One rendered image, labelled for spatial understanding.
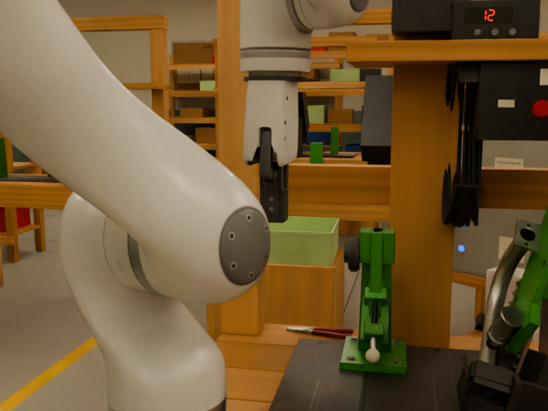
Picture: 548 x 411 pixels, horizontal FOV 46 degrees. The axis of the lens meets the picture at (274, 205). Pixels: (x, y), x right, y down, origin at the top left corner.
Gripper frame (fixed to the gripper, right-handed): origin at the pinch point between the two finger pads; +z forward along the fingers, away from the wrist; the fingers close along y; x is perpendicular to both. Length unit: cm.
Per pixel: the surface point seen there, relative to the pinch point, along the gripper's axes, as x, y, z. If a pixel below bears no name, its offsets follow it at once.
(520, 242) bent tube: 34, -36, 11
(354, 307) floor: -22, -363, 130
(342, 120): -76, -730, 12
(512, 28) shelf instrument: 33, -57, -26
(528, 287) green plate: 36, -34, 18
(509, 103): 34, -56, -12
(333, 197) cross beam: -2, -74, 10
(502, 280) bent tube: 33, -43, 19
